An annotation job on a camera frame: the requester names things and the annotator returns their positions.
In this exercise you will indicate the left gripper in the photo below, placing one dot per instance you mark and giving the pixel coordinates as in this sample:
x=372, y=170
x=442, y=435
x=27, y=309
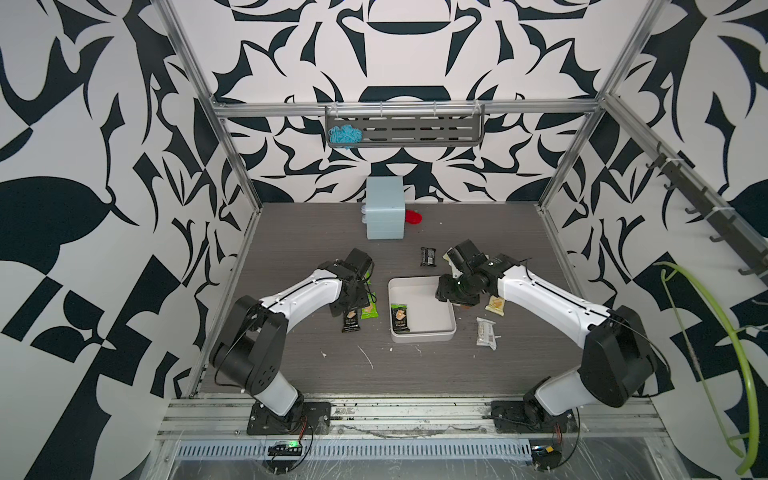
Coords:
x=362, y=300

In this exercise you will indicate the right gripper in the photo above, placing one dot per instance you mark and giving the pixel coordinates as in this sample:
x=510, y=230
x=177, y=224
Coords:
x=442, y=292

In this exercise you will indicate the green cookie packet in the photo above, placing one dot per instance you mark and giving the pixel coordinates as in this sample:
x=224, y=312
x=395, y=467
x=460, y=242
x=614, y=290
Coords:
x=496, y=305
x=370, y=311

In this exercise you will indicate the white storage box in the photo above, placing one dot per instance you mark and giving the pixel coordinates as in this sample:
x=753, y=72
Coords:
x=429, y=319

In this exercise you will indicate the clear snack packet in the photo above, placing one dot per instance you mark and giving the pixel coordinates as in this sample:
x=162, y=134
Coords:
x=485, y=333

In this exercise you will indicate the black barcode snack packet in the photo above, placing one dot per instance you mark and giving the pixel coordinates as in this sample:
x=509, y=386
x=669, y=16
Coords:
x=428, y=257

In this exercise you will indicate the black cookie packet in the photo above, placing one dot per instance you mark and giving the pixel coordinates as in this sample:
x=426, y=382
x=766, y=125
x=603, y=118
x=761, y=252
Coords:
x=351, y=321
x=399, y=318

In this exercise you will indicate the cream cookie packet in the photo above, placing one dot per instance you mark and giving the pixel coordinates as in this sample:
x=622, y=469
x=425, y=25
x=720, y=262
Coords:
x=448, y=259

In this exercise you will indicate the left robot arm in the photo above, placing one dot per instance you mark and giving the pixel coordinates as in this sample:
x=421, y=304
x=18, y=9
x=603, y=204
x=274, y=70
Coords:
x=249, y=348

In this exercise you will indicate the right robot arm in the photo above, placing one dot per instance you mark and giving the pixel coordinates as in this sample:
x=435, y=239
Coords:
x=617, y=357

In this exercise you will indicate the light blue drawer box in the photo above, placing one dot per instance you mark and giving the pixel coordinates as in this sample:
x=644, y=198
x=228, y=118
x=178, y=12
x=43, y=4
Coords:
x=384, y=208

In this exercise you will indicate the red small object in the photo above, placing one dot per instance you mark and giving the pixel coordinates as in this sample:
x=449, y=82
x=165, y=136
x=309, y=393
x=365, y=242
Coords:
x=413, y=217

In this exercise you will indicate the blue crumpled cloth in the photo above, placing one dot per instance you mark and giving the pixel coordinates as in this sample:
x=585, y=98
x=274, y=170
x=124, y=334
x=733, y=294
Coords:
x=345, y=136

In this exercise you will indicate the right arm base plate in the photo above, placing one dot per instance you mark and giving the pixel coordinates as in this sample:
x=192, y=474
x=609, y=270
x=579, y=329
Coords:
x=519, y=416

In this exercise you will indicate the grey wall shelf rack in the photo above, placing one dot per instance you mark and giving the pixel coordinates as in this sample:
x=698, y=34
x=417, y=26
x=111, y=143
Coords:
x=389, y=125

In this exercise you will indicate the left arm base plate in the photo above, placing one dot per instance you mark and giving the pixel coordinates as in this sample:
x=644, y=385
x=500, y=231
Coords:
x=306, y=416

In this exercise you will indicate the black hook rail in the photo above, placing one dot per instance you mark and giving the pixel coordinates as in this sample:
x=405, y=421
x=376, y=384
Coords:
x=705, y=204

